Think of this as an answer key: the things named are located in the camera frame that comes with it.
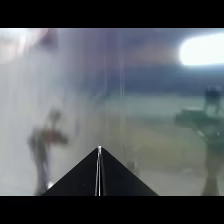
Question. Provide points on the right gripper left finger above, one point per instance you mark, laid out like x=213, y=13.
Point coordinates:
x=81, y=180

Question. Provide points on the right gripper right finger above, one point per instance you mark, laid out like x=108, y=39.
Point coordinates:
x=118, y=180

